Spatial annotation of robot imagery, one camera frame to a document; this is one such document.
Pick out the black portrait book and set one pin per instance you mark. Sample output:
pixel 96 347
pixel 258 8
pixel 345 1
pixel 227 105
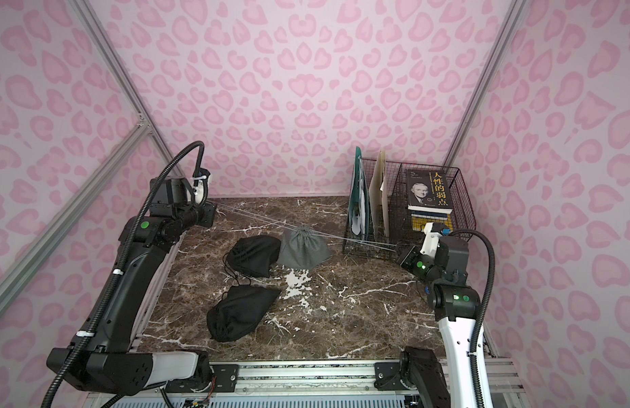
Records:
pixel 428 191

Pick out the black wire file rack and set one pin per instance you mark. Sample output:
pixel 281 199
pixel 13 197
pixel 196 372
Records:
pixel 392 203

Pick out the green file folder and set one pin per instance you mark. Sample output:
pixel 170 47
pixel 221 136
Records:
pixel 359 211

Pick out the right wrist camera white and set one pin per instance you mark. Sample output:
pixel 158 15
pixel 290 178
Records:
pixel 433 232

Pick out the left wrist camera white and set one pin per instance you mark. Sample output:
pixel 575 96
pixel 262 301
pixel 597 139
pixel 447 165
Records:
pixel 200 186

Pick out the grey hair dryer pouch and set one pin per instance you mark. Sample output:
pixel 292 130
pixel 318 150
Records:
pixel 303 248

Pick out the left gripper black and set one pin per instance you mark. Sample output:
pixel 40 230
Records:
pixel 205 214

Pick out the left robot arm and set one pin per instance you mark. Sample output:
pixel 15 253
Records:
pixel 99 358

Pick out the black pouch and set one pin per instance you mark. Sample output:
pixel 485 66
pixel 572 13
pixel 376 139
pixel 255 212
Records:
pixel 240 312
pixel 252 257

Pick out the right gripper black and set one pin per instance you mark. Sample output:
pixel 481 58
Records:
pixel 408 257

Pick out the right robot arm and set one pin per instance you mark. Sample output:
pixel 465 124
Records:
pixel 440 263

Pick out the yellow striped book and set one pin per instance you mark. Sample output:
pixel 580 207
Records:
pixel 419 221

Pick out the beige file folder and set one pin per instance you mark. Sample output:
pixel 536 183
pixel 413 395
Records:
pixel 378 197

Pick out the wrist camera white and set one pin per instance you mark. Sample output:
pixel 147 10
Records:
pixel 433 232
pixel 200 186

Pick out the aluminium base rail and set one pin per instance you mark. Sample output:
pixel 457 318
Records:
pixel 297 383

